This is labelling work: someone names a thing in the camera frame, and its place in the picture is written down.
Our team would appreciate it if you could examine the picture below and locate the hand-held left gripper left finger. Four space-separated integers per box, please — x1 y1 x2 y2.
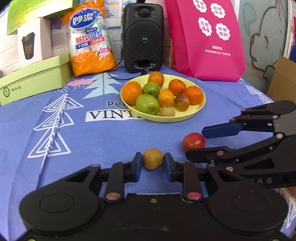
62 152 142 202

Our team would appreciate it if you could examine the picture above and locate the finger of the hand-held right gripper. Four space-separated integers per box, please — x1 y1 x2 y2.
186 133 286 176
202 100 294 139

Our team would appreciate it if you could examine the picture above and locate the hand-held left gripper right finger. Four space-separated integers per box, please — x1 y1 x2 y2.
164 152 234 202

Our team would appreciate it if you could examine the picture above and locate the red apple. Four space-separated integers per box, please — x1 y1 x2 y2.
182 132 206 153

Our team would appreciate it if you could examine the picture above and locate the kiwi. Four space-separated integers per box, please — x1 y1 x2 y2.
142 148 165 171
159 107 176 117

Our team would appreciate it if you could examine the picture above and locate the yellow plate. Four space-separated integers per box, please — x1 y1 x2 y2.
120 74 206 123

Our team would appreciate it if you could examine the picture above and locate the orange with stem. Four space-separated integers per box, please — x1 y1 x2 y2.
184 86 203 105

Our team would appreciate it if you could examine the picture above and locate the dark orange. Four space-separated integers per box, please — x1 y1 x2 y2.
169 79 187 96

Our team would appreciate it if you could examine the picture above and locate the large green mango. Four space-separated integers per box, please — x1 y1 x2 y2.
135 94 160 115

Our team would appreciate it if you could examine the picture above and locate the small yellowish orange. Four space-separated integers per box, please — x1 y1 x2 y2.
157 90 175 107

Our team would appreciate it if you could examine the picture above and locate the blue printed tablecloth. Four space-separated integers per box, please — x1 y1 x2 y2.
0 64 296 210

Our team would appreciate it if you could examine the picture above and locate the orange printed box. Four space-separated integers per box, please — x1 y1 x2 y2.
163 38 178 70

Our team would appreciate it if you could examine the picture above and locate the pink tote bag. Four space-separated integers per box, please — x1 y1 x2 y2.
164 0 246 82

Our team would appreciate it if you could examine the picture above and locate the black speaker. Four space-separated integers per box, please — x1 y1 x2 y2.
122 3 165 74

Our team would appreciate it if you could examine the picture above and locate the orange paper cup pack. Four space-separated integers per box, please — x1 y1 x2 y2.
62 0 117 77

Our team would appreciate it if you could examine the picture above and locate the pale green shoe box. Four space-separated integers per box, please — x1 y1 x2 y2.
0 55 73 106

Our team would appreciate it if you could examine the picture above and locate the white cup box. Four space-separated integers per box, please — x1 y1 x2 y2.
17 17 53 68

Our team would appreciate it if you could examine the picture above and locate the shiny green gift box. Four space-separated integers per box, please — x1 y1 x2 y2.
7 0 73 36

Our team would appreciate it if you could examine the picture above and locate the black speaker cable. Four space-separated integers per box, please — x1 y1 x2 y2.
108 57 149 82

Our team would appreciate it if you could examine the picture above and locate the pastel wall poster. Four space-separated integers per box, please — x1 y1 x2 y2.
105 0 126 26

